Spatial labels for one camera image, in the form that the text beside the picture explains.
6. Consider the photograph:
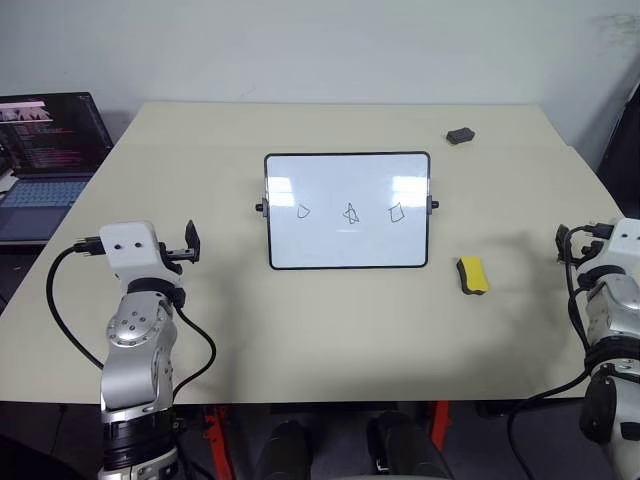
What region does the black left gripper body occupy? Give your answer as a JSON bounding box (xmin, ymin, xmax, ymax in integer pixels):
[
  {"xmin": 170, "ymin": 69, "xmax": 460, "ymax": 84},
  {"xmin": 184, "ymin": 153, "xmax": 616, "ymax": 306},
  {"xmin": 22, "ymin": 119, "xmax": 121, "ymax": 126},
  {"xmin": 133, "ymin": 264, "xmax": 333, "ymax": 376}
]
[{"xmin": 158, "ymin": 241, "xmax": 196, "ymax": 276}]

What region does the dark rounded shape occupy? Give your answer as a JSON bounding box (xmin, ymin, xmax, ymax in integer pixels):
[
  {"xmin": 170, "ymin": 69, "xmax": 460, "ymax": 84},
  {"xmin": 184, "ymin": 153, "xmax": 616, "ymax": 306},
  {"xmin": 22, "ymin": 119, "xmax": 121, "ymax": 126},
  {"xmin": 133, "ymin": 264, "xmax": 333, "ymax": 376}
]
[
  {"xmin": 366, "ymin": 411, "xmax": 454, "ymax": 480},
  {"xmin": 253, "ymin": 419, "xmax": 312, "ymax": 480}
]

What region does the small black-framed whiteboard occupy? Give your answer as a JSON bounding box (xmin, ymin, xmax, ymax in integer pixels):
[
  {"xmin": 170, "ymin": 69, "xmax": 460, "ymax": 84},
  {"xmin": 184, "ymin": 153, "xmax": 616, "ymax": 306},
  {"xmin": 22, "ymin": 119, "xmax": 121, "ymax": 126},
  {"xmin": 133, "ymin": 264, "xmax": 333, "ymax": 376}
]
[{"xmin": 254, "ymin": 151, "xmax": 442, "ymax": 272}]

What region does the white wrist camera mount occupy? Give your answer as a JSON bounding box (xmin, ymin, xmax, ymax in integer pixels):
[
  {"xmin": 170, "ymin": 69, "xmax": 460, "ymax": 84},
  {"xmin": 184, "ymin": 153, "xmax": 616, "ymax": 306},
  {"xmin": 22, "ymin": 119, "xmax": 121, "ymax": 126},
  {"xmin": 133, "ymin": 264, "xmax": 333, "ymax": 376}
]
[
  {"xmin": 98, "ymin": 221, "xmax": 182, "ymax": 294},
  {"xmin": 577, "ymin": 217, "xmax": 640, "ymax": 281}
]

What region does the black left wrist camera cable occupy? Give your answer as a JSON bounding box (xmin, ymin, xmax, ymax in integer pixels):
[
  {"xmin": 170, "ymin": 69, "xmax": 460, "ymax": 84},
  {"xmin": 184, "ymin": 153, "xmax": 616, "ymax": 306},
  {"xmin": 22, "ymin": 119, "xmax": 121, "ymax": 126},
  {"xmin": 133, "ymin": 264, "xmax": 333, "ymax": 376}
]
[{"xmin": 45, "ymin": 235, "xmax": 105, "ymax": 370}]

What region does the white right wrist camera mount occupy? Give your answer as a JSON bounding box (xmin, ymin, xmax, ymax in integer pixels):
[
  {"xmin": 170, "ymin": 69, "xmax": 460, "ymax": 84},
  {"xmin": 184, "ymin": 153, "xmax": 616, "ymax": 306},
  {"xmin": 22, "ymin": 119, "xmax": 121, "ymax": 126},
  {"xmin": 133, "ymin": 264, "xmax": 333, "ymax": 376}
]
[{"xmin": 577, "ymin": 217, "xmax": 640, "ymax": 281}]

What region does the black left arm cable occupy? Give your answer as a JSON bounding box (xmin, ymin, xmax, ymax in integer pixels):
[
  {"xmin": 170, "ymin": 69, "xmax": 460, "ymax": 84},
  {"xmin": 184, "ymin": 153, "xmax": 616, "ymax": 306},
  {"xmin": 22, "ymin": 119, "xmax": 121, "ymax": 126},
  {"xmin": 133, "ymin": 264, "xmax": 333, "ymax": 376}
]
[{"xmin": 171, "ymin": 302, "xmax": 218, "ymax": 397}]

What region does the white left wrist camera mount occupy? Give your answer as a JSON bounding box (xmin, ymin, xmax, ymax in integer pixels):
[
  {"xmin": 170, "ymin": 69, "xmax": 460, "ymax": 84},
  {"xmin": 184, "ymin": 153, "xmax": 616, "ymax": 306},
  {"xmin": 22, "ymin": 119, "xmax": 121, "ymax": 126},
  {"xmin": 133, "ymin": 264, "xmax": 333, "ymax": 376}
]
[{"xmin": 98, "ymin": 221, "xmax": 182, "ymax": 294}]

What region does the red table leg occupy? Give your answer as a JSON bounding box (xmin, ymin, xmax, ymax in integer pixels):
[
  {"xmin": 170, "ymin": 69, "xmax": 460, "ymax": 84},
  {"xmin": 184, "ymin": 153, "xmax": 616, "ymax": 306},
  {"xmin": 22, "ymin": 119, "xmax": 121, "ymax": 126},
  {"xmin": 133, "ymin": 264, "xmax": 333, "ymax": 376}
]
[
  {"xmin": 201, "ymin": 404, "xmax": 234, "ymax": 480},
  {"xmin": 428, "ymin": 400, "xmax": 452, "ymax": 452}
]

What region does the small dark grey object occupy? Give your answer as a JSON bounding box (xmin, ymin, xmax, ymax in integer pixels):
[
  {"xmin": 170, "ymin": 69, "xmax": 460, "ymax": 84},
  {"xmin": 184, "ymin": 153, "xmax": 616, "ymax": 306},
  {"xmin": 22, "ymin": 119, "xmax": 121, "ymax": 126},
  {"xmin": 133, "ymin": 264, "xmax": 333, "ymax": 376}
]
[{"xmin": 444, "ymin": 127, "xmax": 477, "ymax": 148}]

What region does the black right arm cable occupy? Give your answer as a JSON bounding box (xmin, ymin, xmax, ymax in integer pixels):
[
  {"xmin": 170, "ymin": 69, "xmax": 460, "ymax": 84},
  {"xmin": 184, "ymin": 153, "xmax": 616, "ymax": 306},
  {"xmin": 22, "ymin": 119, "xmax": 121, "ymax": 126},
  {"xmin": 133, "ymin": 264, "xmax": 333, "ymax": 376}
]
[{"xmin": 506, "ymin": 221, "xmax": 617, "ymax": 480}]

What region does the yellow and black eraser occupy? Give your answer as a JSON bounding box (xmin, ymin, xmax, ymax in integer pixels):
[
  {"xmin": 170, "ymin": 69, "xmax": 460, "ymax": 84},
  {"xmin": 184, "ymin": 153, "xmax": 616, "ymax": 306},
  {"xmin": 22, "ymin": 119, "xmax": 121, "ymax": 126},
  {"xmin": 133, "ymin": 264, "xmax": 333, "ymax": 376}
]
[{"xmin": 453, "ymin": 255, "xmax": 492, "ymax": 297}]

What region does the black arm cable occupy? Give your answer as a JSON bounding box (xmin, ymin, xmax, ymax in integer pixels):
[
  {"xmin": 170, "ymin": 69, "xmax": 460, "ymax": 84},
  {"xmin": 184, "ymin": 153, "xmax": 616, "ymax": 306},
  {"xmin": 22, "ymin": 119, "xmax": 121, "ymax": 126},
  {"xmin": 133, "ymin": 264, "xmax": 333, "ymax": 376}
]
[
  {"xmin": 171, "ymin": 302, "xmax": 218, "ymax": 397},
  {"xmin": 506, "ymin": 221, "xmax": 617, "ymax": 480}
]

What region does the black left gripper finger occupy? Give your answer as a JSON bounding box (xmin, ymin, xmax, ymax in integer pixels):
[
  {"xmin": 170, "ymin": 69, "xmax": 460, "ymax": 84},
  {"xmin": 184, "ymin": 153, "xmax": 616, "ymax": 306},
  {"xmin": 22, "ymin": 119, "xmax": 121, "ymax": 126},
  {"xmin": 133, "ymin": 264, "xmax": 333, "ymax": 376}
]
[{"xmin": 185, "ymin": 219, "xmax": 203, "ymax": 264}]

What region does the open laptop computer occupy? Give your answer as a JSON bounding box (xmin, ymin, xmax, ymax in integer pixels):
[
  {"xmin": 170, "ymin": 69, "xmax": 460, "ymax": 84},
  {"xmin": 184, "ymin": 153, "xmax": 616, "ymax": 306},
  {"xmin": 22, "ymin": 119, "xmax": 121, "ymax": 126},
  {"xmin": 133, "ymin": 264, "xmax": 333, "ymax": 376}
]
[{"xmin": 0, "ymin": 91, "xmax": 114, "ymax": 247}]

